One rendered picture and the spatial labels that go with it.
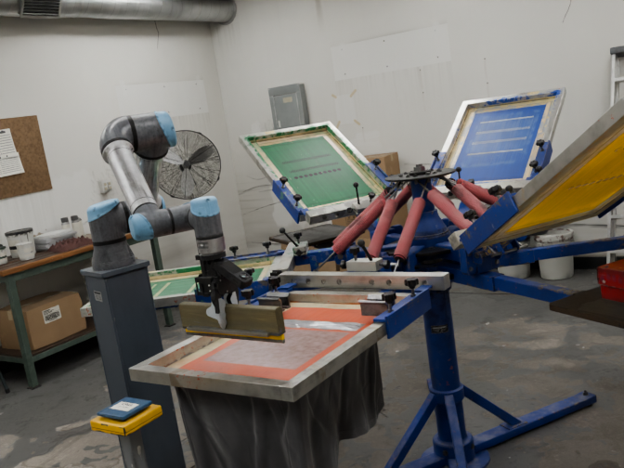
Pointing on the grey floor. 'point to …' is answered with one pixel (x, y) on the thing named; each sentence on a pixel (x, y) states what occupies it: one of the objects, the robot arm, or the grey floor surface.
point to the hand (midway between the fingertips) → (230, 322)
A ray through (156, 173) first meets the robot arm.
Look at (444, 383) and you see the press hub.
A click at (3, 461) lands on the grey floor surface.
